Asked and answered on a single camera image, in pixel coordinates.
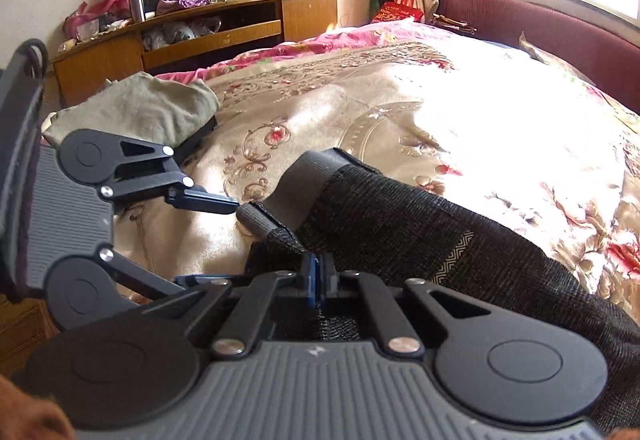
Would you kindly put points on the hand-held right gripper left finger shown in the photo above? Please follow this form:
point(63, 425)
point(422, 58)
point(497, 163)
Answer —
point(312, 282)

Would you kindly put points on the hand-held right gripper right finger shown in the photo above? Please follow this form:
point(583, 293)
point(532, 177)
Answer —
point(326, 282)

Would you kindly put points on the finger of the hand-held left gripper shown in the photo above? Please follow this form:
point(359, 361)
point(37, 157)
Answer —
point(205, 202)
point(150, 277)

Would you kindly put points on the dark grey knit pants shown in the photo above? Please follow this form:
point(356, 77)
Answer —
point(410, 230)

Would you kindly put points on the black cloth strip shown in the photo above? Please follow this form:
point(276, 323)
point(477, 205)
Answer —
point(200, 137)

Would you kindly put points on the grey-green folded cloth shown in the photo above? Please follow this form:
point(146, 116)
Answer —
point(135, 107)

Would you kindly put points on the wooden TV cabinet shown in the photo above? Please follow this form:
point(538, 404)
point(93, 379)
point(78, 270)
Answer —
point(100, 64)

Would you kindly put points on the clear plastic bag bundle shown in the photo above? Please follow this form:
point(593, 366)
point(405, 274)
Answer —
point(175, 32)

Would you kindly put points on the beige floral bedspread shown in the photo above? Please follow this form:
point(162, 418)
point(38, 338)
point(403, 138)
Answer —
point(400, 119)

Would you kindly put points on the brown fuzzy garment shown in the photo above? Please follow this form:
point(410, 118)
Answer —
point(30, 412)

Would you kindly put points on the small clutter pile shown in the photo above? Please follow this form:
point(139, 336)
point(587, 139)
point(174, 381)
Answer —
point(97, 27)

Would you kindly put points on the purple crumpled cloth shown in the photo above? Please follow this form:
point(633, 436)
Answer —
point(182, 0)

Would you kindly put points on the steel thermos bottle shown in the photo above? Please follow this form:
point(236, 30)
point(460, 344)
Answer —
point(136, 2)

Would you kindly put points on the red gift bag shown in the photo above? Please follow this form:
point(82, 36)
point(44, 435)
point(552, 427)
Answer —
point(397, 9)

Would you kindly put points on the brown striped bundle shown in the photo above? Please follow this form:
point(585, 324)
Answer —
point(452, 23)

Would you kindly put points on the beige pillow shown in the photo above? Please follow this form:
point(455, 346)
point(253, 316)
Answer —
point(550, 62)

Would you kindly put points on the maroon padded headboard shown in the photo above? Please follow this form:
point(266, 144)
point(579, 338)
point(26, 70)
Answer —
point(525, 19)

